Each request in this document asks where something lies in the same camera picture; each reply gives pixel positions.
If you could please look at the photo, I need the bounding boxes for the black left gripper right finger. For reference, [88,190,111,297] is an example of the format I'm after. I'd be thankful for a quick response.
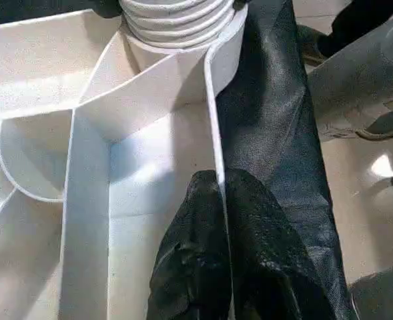
[224,167,338,320]

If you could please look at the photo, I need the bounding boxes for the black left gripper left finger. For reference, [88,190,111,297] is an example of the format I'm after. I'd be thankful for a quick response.
[145,169,233,320]

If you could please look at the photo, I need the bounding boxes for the white plastic table top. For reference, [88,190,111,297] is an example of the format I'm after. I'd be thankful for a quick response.
[0,0,252,320]

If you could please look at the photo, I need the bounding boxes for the white plastic table leg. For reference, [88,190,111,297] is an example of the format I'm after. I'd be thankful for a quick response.
[119,0,238,50]

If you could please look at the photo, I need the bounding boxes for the black work mat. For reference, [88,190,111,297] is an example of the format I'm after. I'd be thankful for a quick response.
[215,0,358,320]

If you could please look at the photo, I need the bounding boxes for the person's grey trouser leg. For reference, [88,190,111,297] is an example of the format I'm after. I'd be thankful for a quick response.
[307,7,393,142]

